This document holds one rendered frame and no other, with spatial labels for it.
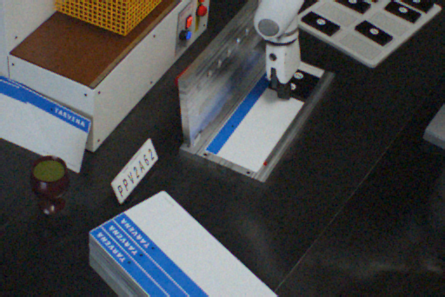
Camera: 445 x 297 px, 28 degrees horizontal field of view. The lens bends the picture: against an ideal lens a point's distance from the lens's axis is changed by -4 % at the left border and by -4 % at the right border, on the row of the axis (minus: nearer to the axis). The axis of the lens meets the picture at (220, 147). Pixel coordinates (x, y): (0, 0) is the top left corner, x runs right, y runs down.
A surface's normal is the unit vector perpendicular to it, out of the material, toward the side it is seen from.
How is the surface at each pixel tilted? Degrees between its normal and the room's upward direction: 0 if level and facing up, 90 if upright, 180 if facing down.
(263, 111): 0
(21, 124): 63
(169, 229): 0
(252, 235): 0
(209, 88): 81
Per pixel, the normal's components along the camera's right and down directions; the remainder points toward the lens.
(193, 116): 0.89, 0.26
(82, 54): 0.10, -0.72
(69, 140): -0.44, 0.27
